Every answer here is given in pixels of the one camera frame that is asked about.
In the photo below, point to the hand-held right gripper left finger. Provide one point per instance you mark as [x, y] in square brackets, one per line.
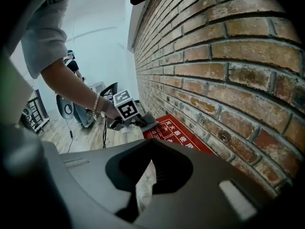
[90, 175]

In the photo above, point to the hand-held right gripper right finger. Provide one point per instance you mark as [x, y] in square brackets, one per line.
[202, 187]

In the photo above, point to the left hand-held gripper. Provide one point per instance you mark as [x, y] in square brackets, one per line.
[125, 108]

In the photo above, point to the grey cloth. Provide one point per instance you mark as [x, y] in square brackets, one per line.
[150, 123]

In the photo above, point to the red fire extinguisher box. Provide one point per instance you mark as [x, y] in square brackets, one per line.
[181, 132]

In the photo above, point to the person's left forearm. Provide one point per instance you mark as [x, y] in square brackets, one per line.
[71, 85]

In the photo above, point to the person's left hand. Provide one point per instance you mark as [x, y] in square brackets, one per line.
[109, 111]

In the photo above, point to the black mesh chair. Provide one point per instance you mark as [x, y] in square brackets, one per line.
[114, 86]

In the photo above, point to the white desk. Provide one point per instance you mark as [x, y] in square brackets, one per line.
[96, 86]

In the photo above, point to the black metal rack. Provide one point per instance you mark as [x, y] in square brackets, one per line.
[35, 108]

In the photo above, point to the person's white shirt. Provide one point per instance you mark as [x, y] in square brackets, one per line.
[45, 32]

